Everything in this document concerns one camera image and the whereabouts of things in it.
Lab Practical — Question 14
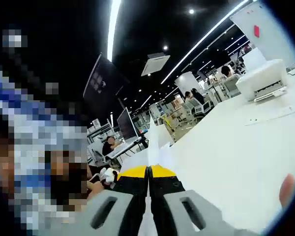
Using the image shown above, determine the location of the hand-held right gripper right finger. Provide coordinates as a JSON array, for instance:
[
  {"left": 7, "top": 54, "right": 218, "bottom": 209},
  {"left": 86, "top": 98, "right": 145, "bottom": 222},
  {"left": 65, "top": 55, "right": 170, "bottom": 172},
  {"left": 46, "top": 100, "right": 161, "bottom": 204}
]
[{"left": 149, "top": 165, "right": 237, "bottom": 236}]

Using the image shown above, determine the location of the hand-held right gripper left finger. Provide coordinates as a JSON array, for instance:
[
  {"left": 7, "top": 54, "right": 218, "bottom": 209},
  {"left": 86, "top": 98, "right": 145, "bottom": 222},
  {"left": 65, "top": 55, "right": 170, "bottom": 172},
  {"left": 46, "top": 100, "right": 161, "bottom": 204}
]
[{"left": 87, "top": 165, "right": 148, "bottom": 236}]

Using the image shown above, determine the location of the pile of white printing papers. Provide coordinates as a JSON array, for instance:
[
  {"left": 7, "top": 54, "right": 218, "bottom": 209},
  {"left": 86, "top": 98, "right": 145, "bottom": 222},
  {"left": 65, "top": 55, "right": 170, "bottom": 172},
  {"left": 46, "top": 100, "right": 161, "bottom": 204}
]
[{"left": 119, "top": 115, "right": 178, "bottom": 236}]

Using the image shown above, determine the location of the person's left hand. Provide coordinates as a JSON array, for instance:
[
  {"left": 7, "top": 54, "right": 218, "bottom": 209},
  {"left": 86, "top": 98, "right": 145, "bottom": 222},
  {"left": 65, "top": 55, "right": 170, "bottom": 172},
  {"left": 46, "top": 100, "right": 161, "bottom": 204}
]
[{"left": 87, "top": 180, "right": 106, "bottom": 199}]

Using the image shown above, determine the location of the person's right hand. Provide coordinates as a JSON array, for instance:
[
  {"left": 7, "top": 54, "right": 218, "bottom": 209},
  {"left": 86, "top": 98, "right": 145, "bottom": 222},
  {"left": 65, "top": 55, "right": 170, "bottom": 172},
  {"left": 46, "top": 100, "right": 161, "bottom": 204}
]
[{"left": 278, "top": 173, "right": 295, "bottom": 207}]

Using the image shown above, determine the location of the computer monitor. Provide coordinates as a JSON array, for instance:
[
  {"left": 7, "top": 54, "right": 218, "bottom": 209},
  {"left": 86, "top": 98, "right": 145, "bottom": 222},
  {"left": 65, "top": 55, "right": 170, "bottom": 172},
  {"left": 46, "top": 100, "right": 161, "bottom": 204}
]
[{"left": 117, "top": 107, "right": 140, "bottom": 141}]

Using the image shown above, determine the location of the white table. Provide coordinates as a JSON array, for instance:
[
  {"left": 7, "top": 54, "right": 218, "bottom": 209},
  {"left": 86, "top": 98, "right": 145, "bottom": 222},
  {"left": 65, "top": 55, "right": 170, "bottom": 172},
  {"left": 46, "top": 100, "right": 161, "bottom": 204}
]
[{"left": 119, "top": 66, "right": 295, "bottom": 236}]

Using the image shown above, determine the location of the hanging dark display screen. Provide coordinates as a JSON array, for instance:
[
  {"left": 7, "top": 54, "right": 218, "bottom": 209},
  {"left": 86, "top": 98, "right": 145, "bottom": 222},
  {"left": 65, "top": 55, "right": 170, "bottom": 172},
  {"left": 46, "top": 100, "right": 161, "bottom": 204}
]
[{"left": 83, "top": 53, "right": 129, "bottom": 117}]

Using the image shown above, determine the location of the white mesh office chair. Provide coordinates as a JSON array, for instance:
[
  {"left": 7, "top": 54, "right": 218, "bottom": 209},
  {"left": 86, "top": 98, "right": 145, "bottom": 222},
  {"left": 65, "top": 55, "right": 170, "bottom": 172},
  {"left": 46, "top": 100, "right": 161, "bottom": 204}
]
[
  {"left": 223, "top": 78, "right": 242, "bottom": 98},
  {"left": 190, "top": 101, "right": 212, "bottom": 118}
]

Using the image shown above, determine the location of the ceiling air conditioner unit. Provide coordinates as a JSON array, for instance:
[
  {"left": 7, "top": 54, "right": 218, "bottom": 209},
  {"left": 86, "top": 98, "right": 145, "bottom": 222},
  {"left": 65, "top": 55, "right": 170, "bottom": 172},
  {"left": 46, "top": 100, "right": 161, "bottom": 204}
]
[{"left": 140, "top": 52, "right": 171, "bottom": 77}]

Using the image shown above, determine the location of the white power strip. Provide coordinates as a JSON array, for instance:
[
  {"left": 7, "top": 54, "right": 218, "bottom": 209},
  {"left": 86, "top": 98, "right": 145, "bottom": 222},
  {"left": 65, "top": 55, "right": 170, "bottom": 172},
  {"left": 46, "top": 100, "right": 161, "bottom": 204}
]
[{"left": 244, "top": 107, "right": 295, "bottom": 126}]

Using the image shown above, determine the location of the long ceiling light strip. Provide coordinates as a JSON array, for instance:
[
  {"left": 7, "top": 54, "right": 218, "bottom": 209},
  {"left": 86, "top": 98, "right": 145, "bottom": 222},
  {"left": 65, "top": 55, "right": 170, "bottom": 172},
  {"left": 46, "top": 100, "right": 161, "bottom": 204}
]
[
  {"left": 106, "top": 0, "right": 122, "bottom": 62},
  {"left": 160, "top": 0, "right": 251, "bottom": 85}
]

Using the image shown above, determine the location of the white desktop printer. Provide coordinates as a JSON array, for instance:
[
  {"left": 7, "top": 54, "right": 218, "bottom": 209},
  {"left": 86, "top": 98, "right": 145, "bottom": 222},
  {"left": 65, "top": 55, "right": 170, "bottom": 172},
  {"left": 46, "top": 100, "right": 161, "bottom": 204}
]
[{"left": 236, "top": 48, "right": 289, "bottom": 103}]

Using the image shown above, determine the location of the white whiteboard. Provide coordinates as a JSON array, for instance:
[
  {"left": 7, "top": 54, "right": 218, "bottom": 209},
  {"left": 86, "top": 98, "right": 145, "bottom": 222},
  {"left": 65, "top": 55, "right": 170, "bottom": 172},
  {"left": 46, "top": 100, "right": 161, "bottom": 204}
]
[{"left": 230, "top": 0, "right": 294, "bottom": 67}]

